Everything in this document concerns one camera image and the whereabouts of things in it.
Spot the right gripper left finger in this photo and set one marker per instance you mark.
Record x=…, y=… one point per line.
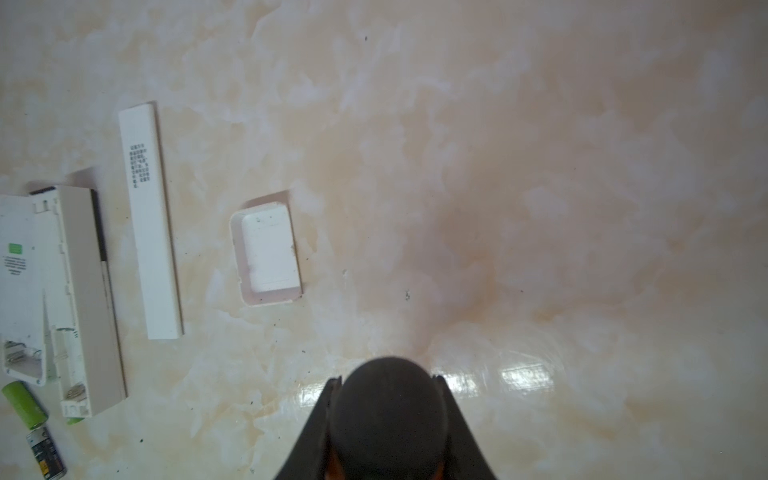
x=309, y=456

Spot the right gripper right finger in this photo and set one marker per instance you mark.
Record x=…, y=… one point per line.
x=463, y=458

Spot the orange handled screwdriver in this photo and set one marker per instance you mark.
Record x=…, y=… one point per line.
x=389, y=421

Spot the small white battery cover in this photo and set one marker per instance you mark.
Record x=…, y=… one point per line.
x=265, y=254

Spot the long slim white remote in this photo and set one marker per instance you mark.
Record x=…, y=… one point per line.
x=78, y=301

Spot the green battery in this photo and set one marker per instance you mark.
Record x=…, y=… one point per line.
x=25, y=404

